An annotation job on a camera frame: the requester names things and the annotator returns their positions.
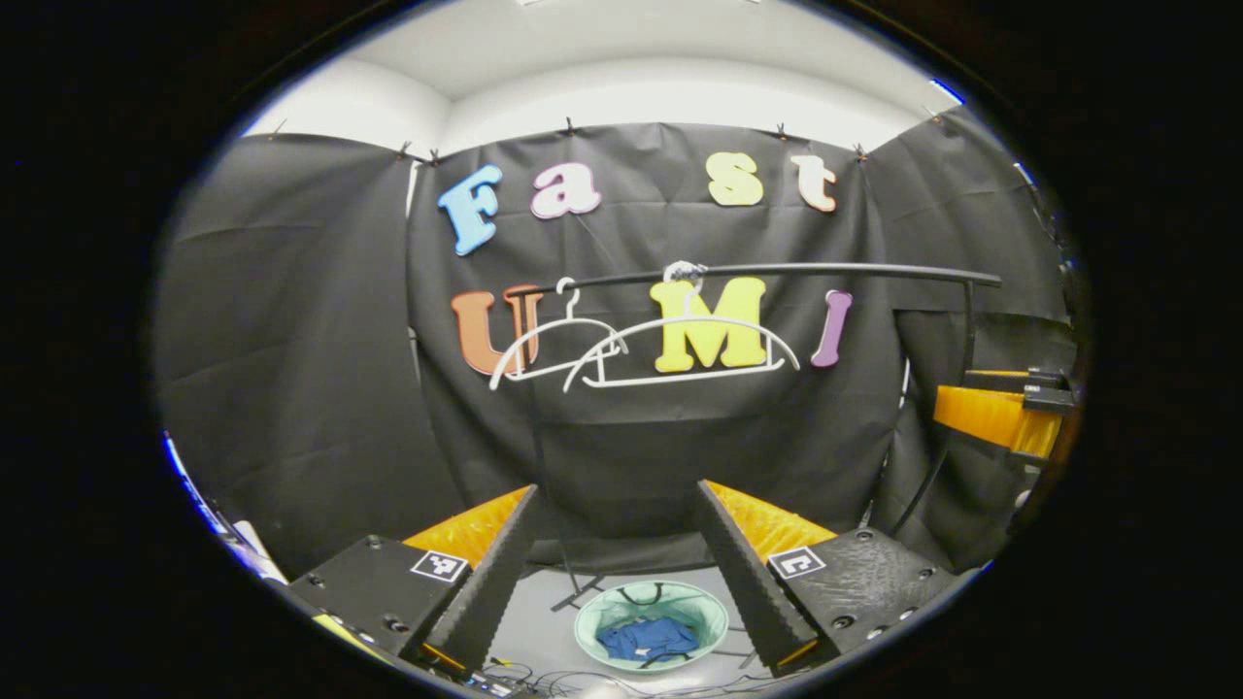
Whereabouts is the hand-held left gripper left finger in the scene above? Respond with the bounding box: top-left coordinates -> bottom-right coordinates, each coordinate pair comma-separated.
288,483 -> 542,681

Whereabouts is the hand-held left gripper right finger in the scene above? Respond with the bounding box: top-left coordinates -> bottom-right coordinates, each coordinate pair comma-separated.
694,479 -> 962,678

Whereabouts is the green mesh laundry hamper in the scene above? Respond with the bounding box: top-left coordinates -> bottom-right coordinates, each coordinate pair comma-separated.
573,580 -> 729,673

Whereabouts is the blue shirt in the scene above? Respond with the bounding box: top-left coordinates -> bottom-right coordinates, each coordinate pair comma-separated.
595,616 -> 700,666

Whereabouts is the black clothes rack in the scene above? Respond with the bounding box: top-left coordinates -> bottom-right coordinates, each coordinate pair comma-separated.
524,262 -> 1003,615

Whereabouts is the white plastic hanger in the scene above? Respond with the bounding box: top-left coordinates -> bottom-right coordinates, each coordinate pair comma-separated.
489,277 -> 632,392
563,260 -> 802,392

